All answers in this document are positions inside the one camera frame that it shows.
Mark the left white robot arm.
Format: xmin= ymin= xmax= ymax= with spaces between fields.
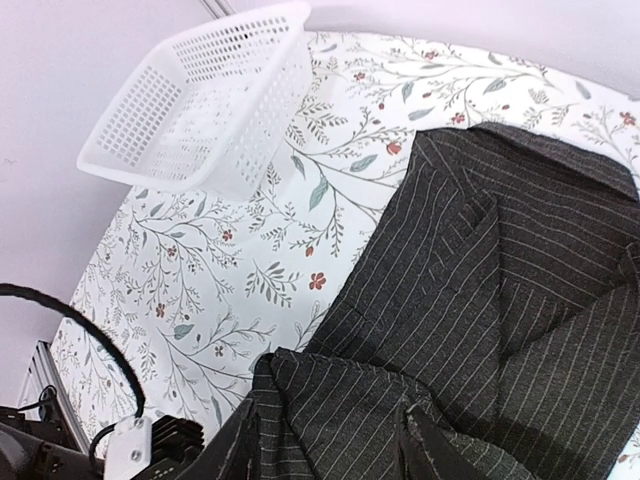
xmin=1 ymin=283 xmax=204 ymax=479

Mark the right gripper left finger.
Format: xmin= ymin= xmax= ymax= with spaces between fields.
xmin=182 ymin=398 xmax=260 ymax=480

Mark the aluminium front rail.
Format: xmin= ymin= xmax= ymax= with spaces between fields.
xmin=17 ymin=341 xmax=90 ymax=453

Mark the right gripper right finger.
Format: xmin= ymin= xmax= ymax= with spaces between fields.
xmin=397 ymin=404 xmax=480 ymax=480

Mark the floral patterned table mat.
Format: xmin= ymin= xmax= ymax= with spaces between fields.
xmin=73 ymin=33 xmax=639 ymax=436

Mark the white plastic basket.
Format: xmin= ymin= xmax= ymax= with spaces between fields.
xmin=77 ymin=1 xmax=312 ymax=201

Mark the black pinstriped long sleeve shirt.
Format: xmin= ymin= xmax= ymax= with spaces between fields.
xmin=246 ymin=123 xmax=639 ymax=479

